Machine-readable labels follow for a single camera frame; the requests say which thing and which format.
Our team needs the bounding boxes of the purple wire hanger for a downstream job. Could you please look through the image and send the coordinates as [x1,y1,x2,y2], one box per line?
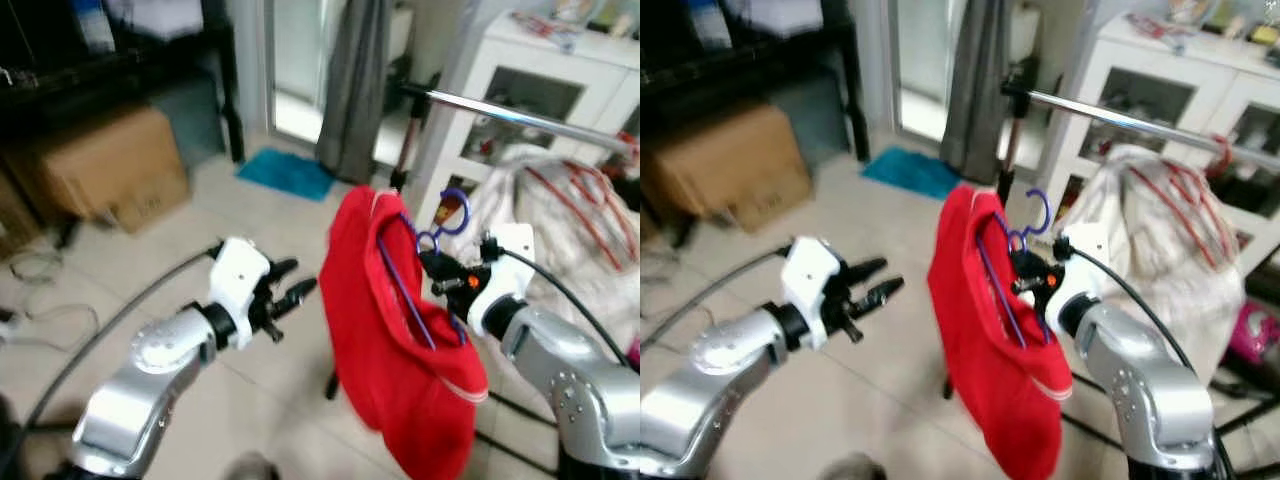
[975,188,1053,348]
[376,187,471,351]

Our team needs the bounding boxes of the red shirt with white stripe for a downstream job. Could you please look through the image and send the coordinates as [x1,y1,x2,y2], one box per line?
[927,183,1076,480]
[318,184,491,480]

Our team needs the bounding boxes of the cream jacket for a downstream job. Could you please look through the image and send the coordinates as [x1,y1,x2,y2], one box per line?
[1085,145,1251,386]
[470,145,641,351]

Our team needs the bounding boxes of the teal floor mat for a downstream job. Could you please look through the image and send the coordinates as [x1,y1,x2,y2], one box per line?
[236,148,336,202]
[862,147,958,200]

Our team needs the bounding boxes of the dark grey storage box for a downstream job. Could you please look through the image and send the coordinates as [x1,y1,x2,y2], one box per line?
[150,75,229,166]
[770,75,849,166]

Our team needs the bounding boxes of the grey robot foot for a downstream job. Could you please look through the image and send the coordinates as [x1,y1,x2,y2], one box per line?
[220,452,283,480]
[820,452,889,480]

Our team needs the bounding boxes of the grey curtain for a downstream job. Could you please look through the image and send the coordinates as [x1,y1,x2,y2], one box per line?
[316,0,393,186]
[940,0,1013,186]

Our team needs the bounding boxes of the white glass door cabinet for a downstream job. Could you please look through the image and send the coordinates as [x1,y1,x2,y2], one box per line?
[415,10,641,236]
[1040,12,1280,276]

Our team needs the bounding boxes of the glass balcony door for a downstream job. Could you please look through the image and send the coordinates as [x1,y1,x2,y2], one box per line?
[885,0,951,141]
[262,0,336,146]

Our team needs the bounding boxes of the black shelf unit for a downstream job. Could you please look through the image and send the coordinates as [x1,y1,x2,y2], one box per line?
[640,0,869,161]
[0,0,246,166]

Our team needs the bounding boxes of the red tangled item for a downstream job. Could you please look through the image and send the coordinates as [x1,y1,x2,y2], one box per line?
[1125,12,1196,56]
[512,12,583,53]

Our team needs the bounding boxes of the white plastic bag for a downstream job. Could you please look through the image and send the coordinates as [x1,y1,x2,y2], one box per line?
[725,0,831,39]

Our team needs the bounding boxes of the blue printed box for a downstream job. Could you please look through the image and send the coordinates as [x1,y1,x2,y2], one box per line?
[690,0,733,49]
[72,0,116,53]

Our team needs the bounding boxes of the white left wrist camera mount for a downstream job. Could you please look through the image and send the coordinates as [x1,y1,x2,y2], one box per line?
[782,237,844,351]
[207,237,273,351]

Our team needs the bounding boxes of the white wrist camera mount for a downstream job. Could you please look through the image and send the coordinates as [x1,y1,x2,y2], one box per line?
[466,224,536,338]
[207,237,273,351]
[782,237,844,351]
[1043,222,1111,336]

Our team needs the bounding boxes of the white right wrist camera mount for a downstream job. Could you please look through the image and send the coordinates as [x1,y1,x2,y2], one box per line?
[466,224,536,338]
[1043,222,1111,336]

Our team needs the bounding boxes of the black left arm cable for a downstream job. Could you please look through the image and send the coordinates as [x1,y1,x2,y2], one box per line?
[640,245,793,351]
[0,240,223,479]

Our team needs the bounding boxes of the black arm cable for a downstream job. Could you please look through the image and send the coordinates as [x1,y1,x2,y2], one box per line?
[640,245,793,351]
[490,240,641,379]
[1065,240,1239,480]
[0,240,223,479]

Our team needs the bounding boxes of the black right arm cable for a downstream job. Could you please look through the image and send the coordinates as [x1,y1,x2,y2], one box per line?
[1065,240,1239,480]
[490,240,641,379]

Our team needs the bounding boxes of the red wire hanger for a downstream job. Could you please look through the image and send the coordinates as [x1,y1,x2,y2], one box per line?
[1128,133,1239,269]
[520,135,641,263]

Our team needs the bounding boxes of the grey floor cable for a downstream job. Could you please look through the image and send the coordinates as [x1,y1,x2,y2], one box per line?
[0,250,101,351]

